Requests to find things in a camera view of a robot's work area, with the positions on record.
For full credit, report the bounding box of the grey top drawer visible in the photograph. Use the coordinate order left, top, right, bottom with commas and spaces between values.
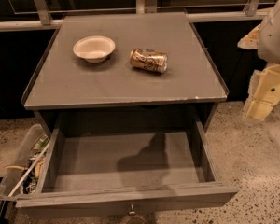
17, 121, 238, 218

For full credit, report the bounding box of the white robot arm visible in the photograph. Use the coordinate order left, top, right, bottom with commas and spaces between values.
237, 0, 280, 122

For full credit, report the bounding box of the grey drawer cabinet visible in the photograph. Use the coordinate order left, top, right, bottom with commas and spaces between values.
21, 12, 230, 139

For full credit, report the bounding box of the metal drawer knob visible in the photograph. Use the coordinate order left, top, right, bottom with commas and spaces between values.
128, 203, 137, 217

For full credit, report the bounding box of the crushed gold soda can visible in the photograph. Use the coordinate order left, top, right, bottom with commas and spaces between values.
130, 49, 168, 74

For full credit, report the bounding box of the white paper bowl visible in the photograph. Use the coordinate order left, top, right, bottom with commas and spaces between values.
73, 35, 116, 63

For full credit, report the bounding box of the clear plastic bin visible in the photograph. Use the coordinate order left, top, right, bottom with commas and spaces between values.
0, 124, 49, 201

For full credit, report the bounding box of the white stick in bin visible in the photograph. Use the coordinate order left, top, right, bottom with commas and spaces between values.
8, 142, 50, 197

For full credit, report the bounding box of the aluminium railing frame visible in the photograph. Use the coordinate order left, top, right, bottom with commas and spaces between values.
0, 0, 277, 32

